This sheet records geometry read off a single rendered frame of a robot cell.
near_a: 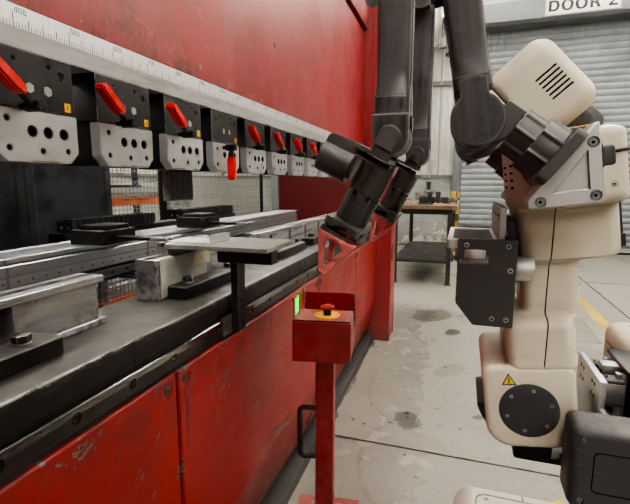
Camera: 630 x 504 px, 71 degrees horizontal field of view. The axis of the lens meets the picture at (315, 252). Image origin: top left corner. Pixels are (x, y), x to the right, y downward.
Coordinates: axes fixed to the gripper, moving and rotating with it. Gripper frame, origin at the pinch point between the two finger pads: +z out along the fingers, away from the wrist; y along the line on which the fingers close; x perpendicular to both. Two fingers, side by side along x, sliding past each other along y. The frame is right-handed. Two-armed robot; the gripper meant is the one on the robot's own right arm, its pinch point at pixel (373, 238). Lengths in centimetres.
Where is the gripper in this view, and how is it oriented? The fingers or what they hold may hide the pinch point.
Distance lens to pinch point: 121.4
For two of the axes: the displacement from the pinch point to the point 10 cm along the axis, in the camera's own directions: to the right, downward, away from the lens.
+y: -3.2, 1.4, -9.4
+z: -4.3, 8.6, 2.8
